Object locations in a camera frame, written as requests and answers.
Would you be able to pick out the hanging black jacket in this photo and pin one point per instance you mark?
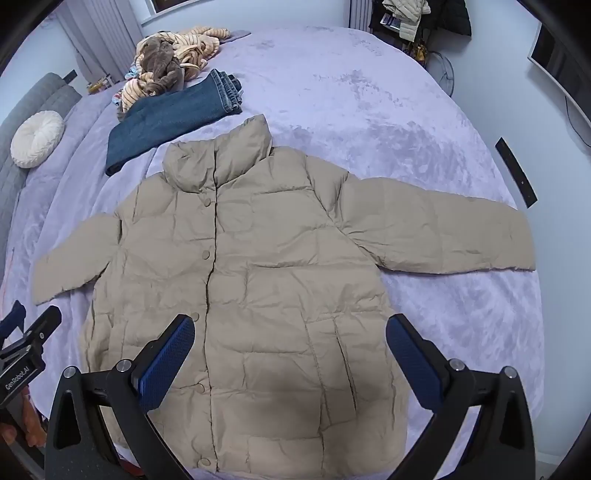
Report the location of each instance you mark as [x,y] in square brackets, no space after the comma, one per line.
[455,16]

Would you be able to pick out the blue printed box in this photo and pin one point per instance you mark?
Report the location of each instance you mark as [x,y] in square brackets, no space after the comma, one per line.
[388,22]

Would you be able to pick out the round white cushion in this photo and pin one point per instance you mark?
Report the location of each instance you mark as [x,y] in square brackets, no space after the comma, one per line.
[36,138]

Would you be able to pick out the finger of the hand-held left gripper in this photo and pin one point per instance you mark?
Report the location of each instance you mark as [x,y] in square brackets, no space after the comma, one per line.
[44,321]
[13,316]

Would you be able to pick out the blue jeans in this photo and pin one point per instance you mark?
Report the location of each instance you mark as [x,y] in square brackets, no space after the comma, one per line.
[157,122]

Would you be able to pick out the striped beige plush garment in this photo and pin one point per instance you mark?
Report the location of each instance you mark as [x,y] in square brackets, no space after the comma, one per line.
[198,46]

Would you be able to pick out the grey padded headboard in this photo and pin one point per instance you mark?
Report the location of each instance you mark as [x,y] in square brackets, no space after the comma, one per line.
[27,99]

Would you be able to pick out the dark window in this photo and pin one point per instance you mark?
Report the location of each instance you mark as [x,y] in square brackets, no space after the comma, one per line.
[184,5]

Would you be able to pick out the white curtain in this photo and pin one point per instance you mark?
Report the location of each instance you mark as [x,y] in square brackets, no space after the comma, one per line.
[101,32]

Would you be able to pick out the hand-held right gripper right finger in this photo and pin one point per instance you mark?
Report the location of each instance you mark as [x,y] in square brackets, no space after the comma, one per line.
[415,364]

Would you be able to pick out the person's left hand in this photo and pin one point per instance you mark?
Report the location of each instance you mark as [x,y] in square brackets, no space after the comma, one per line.
[36,427]

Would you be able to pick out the colourful printed cloth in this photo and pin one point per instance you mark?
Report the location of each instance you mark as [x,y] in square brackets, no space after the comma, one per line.
[122,94]

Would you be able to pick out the grey cloth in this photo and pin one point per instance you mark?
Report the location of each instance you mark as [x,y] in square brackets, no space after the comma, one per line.
[238,36]

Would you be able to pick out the lilac fleece blanket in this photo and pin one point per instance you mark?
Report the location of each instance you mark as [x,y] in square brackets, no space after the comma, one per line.
[360,92]

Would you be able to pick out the hanging beige quilted jacket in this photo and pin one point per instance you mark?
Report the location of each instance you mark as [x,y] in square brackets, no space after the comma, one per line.
[408,16]

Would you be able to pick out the standing fan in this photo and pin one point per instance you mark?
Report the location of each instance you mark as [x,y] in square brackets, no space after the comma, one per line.
[445,74]

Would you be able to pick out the white radiator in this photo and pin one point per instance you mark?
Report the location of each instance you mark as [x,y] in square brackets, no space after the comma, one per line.
[359,14]

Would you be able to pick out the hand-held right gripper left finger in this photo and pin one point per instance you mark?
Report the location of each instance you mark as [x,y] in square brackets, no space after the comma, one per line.
[170,362]

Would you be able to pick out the wall-mounted television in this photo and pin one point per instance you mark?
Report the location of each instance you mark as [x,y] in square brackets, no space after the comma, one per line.
[556,60]

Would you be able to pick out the beige puffer jacket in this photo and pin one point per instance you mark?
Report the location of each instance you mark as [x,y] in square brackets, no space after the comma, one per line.
[258,286]

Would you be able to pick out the brown plush garment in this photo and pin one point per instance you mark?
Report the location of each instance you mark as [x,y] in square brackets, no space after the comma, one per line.
[159,64]

